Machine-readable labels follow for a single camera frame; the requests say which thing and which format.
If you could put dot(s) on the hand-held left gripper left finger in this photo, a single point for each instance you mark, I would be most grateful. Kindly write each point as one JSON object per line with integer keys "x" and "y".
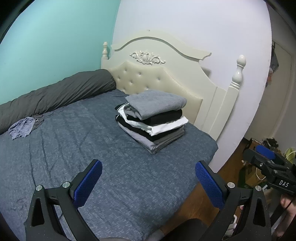
{"x": 89, "y": 183}

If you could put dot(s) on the white and black folded garment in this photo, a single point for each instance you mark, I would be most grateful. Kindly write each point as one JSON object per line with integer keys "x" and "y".
{"x": 166, "y": 126}

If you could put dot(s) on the cream tufted headboard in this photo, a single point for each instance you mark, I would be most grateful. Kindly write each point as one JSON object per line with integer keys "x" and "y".
{"x": 185, "y": 76}

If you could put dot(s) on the grey quilted sweater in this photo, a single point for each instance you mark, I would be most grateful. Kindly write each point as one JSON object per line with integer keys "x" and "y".
{"x": 155, "y": 104}

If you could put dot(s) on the blue crumpled garment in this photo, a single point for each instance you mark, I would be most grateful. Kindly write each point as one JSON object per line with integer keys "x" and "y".
{"x": 22, "y": 127}

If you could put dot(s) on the person's right hand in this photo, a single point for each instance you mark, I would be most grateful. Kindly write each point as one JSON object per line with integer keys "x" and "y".
{"x": 288, "y": 201}

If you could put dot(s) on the dark grey folded garment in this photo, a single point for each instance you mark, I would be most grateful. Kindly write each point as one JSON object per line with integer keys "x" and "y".
{"x": 161, "y": 141}

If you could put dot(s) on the hanging clothes on door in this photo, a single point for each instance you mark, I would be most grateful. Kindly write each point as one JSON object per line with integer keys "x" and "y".
{"x": 272, "y": 67}

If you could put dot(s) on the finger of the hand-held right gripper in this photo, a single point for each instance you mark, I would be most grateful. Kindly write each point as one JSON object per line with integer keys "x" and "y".
{"x": 254, "y": 157}
{"x": 266, "y": 151}

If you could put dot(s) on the white slipper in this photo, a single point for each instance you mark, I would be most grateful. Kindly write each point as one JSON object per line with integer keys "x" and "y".
{"x": 232, "y": 226}

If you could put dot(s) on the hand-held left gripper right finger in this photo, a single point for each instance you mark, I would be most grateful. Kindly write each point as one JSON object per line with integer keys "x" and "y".
{"x": 208, "y": 183}

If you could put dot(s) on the dark grey long pillow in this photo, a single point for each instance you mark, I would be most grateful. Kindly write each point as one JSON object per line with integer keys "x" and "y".
{"x": 57, "y": 92}

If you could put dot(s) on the blue patterned bed sheet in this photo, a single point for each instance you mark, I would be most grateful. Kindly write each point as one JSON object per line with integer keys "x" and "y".
{"x": 104, "y": 150}

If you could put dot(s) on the cardboard box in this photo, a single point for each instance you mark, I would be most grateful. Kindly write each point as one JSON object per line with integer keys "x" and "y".
{"x": 248, "y": 176}

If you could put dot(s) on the person's dark clothing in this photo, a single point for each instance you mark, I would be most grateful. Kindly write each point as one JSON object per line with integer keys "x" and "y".
{"x": 185, "y": 231}

